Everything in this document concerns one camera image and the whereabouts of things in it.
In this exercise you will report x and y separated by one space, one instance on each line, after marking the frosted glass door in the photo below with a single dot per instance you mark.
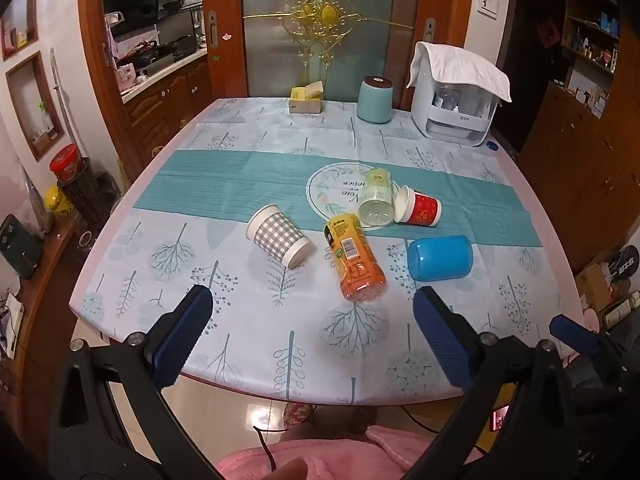
280 60

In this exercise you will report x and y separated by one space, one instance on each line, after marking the small blue cap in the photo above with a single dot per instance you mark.
493 146

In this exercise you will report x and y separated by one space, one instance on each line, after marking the wooden kitchen cabinet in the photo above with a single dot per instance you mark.
160 105

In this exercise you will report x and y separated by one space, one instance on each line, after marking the grey checkered paper cup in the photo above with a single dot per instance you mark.
277 235

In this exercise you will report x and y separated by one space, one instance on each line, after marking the white light switch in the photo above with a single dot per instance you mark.
487 6

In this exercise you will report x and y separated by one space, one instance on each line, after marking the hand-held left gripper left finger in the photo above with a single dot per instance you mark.
179 336

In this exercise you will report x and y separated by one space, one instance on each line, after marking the yellow container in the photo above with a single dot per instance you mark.
55 201

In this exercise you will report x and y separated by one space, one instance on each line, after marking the wooden wall shelf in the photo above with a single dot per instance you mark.
590 50

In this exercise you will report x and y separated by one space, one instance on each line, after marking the red paper cup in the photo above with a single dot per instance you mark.
420 210

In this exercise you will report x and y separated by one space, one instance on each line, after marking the tree print tablecloth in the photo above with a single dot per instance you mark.
200 175

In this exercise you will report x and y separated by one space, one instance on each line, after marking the patterned slipper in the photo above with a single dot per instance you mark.
297 414

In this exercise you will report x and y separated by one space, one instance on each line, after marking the tall wooden cabinet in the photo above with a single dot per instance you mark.
565 170

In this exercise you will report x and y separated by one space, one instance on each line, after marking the blue plastic cup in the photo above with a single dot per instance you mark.
440 258

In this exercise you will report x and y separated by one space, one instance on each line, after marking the white countertop appliance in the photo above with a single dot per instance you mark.
452 117

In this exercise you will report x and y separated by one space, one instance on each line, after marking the yellow tissue box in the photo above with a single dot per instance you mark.
305 101

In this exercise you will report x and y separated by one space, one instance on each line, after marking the orange drink bottle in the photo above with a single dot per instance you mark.
354 260

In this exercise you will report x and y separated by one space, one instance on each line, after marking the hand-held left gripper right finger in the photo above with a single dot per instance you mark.
444 341

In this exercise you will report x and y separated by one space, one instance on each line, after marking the teal canister with brown lid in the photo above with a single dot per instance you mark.
375 102

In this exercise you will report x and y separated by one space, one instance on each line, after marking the black wok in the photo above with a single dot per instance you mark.
175 5

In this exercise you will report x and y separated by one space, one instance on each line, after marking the black mesh basket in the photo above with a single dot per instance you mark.
90 200

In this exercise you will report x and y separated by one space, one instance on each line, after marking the clear green plastic cup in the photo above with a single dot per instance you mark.
377 199

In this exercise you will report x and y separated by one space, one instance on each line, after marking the white towel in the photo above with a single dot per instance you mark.
460 67

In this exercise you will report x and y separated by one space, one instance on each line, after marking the cardboard box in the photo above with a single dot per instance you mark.
592 285

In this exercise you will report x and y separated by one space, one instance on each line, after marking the wooden wall niche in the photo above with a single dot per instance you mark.
35 105
20 25

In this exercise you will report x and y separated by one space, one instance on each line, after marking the red tin can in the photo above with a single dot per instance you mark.
65 162

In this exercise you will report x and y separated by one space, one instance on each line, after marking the pink garment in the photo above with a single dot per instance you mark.
330 457

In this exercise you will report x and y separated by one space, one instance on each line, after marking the black racket bag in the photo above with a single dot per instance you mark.
622 265

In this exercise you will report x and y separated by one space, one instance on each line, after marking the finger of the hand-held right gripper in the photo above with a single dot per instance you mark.
574 334

